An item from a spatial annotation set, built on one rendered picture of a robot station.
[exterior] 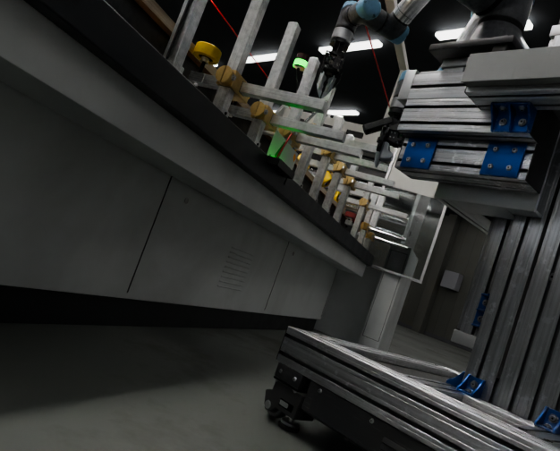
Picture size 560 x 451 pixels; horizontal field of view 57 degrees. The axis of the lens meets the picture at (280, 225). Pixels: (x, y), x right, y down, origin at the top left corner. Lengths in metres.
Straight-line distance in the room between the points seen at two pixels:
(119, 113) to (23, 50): 0.26
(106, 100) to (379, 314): 3.21
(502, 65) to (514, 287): 0.52
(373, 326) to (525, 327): 2.78
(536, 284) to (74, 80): 1.09
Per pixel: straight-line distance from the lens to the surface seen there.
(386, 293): 4.04
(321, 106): 1.40
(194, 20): 1.30
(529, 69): 1.19
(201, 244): 2.00
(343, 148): 1.89
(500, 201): 1.37
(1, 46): 0.96
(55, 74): 1.04
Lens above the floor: 0.35
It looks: 5 degrees up
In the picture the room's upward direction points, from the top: 20 degrees clockwise
